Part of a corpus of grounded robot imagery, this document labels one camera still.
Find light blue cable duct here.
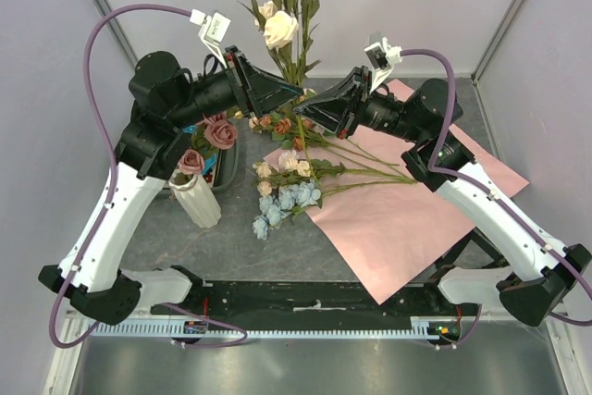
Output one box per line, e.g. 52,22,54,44
92,316,461,340

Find dusty pink rose stem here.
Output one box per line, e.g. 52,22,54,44
178,114,238,179

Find white ribbed ceramic vase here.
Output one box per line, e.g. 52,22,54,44
168,169,221,228

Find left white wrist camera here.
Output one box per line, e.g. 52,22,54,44
190,9,231,66

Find cream rose stem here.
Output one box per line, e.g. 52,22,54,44
238,0,329,183

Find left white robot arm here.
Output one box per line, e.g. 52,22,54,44
38,47,303,325

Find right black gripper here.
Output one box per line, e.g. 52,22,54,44
293,66,426,144

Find blue hydrangea stem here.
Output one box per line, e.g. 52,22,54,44
252,179,396,241

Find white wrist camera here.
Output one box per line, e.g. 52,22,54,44
364,32,402,93
190,9,231,66

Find peach flower stem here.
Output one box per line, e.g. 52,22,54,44
253,150,415,198

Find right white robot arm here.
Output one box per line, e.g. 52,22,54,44
294,68,591,327

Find dark green plastic tray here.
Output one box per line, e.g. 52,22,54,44
201,113,239,193

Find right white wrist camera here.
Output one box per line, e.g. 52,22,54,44
364,32,402,93

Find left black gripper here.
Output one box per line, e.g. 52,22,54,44
168,45,304,130

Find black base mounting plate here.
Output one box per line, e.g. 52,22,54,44
177,280,476,317

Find brown orange flower stem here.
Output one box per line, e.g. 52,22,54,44
248,113,399,171

